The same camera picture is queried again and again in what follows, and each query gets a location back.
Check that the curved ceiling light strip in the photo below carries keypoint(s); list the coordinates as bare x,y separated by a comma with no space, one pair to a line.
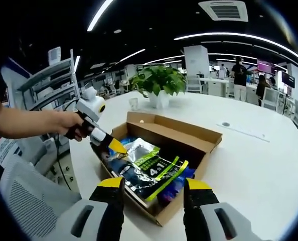
239,35

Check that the ceiling air conditioner vent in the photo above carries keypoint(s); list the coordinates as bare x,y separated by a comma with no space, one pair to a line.
224,10

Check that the dark monitor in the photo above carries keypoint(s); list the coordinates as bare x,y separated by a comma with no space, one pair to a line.
288,79

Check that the green plant white pot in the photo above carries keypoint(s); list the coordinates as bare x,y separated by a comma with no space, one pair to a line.
159,80

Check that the white mesh office chair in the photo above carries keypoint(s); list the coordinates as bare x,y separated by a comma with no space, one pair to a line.
26,195

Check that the purple wall screen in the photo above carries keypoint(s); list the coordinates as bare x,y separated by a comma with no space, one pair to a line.
265,66

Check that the person's left hand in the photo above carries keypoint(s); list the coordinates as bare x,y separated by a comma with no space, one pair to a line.
63,123

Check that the brown cardboard shoe box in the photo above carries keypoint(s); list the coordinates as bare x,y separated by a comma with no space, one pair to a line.
176,136

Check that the small white cup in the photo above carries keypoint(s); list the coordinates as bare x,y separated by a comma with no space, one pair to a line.
134,103

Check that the straight ceiling light strip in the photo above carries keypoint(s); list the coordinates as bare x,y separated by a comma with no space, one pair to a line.
98,16

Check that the dark pouch green label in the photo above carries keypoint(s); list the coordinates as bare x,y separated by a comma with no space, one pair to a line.
144,170

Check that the grey metal shelf rack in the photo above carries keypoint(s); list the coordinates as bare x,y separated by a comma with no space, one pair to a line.
51,75

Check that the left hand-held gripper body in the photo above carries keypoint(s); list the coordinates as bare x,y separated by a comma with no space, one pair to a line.
91,105

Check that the printed sign board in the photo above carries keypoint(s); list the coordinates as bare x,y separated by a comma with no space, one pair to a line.
3,148

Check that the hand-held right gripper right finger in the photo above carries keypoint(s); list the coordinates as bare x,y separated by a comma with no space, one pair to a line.
201,208

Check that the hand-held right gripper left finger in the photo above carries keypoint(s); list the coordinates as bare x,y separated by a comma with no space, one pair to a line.
106,206

